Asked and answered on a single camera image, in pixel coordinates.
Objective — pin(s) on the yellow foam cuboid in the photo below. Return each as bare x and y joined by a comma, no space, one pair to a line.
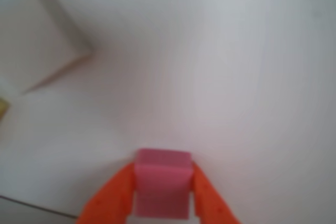
3,111

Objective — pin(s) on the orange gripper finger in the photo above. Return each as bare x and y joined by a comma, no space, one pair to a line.
210,203
110,197

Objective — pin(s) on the white foam cuboid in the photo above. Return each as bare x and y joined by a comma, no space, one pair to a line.
34,37

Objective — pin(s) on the pink foam cuboid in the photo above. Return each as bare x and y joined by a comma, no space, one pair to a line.
162,182

